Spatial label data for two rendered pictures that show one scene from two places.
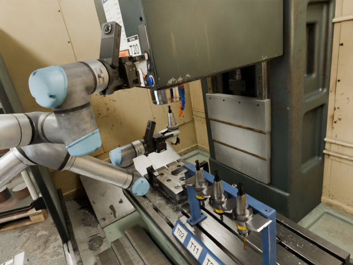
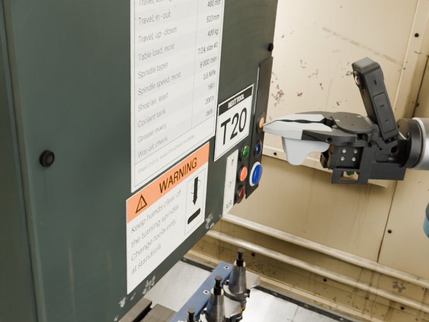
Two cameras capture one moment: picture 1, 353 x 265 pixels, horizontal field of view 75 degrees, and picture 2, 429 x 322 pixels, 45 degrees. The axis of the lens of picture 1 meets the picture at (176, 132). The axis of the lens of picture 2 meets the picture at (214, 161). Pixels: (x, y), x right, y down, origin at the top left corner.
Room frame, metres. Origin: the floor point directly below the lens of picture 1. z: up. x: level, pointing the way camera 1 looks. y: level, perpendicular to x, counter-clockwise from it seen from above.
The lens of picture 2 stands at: (1.20, 0.56, 2.00)
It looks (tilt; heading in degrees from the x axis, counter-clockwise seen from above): 26 degrees down; 235
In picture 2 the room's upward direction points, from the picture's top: 4 degrees clockwise
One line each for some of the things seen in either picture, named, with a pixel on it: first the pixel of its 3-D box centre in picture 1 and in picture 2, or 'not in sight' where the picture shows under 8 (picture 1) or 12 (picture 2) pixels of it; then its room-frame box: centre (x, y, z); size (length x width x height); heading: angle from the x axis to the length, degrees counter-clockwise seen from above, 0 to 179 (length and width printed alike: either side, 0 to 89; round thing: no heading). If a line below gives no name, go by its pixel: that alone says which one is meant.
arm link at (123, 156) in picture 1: (123, 154); not in sight; (0.98, 0.26, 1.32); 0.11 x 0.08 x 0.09; 119
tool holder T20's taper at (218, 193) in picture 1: (218, 187); (216, 303); (0.69, -0.11, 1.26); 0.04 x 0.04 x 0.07
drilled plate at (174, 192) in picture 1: (178, 179); not in sight; (1.26, 0.04, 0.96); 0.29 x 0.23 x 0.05; 29
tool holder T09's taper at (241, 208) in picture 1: (241, 202); (238, 275); (0.59, -0.17, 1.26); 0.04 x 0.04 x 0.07
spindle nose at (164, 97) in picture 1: (165, 88); not in sight; (1.12, 0.01, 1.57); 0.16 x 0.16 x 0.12
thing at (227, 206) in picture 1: (230, 205); (226, 305); (0.64, -0.14, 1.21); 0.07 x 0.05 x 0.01; 119
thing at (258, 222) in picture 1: (256, 223); (246, 278); (0.54, -0.19, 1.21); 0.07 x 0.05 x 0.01; 119
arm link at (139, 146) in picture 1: (138, 148); not in sight; (1.02, 0.19, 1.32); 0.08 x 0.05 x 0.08; 29
